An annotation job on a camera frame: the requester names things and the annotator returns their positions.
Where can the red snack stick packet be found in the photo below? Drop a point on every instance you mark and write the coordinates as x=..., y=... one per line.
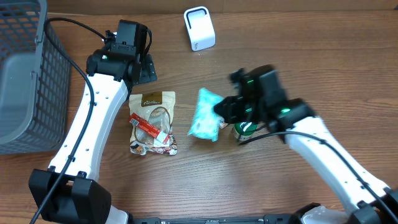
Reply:
x=148, y=128

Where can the white barcode scanner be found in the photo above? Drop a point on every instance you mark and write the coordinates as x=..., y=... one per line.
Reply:
x=199, y=28

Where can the beige brown snack pouch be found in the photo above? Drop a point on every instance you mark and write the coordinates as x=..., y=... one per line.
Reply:
x=158, y=109

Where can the grey plastic mesh basket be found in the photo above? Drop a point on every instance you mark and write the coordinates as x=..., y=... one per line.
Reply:
x=35, y=80

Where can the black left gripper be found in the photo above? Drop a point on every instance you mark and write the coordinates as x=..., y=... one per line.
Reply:
x=147, y=71

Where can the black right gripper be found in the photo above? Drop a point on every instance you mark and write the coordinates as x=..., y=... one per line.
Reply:
x=229, y=116

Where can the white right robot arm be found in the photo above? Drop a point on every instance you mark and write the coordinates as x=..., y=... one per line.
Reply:
x=365, y=198

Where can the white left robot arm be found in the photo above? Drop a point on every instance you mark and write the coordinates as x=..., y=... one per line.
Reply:
x=68, y=191

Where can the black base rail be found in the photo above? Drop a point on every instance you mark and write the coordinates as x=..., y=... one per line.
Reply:
x=266, y=219

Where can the green round can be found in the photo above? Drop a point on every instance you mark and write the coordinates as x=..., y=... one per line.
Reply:
x=243, y=131

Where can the teal wet wipes pack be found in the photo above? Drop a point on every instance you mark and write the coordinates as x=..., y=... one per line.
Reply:
x=206, y=123

